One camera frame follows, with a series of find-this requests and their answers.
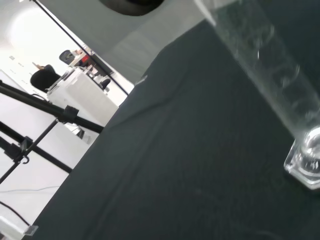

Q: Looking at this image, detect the black tripod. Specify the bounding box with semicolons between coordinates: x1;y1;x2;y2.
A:
0;79;105;187

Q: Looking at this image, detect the person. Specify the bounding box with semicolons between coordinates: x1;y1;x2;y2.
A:
29;62;62;93

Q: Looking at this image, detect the thin black pole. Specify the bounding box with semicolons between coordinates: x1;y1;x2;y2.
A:
29;0;130;96

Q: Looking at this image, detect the black floor cable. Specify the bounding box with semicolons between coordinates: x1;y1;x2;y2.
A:
0;201;30;227

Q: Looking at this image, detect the white desk cabinet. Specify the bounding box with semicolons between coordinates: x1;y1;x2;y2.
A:
46;66;120;119

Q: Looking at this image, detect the pale board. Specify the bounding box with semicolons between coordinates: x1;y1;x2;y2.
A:
0;214;39;238

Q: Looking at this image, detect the black office chair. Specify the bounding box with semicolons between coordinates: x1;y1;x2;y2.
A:
58;49;76;65

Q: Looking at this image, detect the thin grey floor cable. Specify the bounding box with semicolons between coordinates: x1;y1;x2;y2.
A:
0;185;59;194

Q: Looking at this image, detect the black table cloth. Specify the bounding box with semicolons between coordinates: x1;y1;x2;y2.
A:
29;0;320;240

